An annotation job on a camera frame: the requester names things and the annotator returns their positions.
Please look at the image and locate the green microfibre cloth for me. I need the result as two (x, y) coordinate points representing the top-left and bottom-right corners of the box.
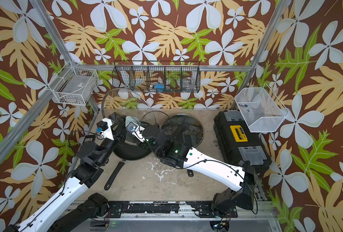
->
(125, 116), (141, 126)

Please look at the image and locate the glass pot lid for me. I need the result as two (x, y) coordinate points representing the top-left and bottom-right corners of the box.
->
(101, 88), (154, 124)
(161, 113), (204, 147)

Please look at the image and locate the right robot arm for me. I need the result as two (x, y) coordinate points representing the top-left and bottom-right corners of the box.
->
(125, 121), (258, 215)

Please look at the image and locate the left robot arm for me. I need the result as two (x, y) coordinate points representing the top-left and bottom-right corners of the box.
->
(5, 113), (126, 232)

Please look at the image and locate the left black frying pan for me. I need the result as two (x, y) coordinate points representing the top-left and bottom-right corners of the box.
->
(104, 122), (151, 190)

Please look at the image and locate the black frying pan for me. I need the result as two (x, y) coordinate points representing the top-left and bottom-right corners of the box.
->
(187, 169), (194, 177)
(104, 122), (151, 190)

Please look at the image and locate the blue object in basket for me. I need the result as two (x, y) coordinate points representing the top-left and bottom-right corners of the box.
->
(154, 84), (165, 92)

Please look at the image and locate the right black frying pan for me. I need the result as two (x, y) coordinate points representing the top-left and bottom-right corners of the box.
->
(187, 169), (194, 177)

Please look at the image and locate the black tool case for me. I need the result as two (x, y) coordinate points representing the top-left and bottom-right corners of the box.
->
(214, 110), (272, 174)

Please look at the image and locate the white mesh basket right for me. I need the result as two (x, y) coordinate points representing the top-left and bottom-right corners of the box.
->
(235, 87), (289, 133)

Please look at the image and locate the white wire basket left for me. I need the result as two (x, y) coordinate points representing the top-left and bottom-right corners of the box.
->
(49, 61), (99, 106)

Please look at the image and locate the black wire basket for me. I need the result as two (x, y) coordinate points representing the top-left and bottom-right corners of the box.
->
(112, 61), (201, 93)

